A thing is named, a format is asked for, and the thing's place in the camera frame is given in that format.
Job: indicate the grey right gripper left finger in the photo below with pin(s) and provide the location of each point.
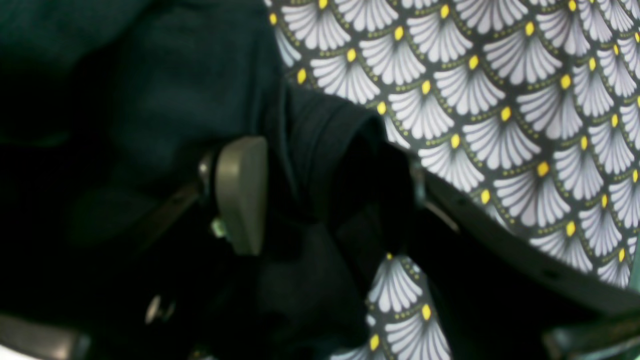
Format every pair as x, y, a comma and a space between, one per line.
234, 185

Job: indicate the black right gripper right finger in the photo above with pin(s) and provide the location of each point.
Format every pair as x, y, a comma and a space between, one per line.
377, 194

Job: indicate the dark navy T-shirt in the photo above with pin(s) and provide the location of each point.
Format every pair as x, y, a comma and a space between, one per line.
106, 250

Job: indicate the patterned scallop tablecloth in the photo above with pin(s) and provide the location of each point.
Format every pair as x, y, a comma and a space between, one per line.
530, 108

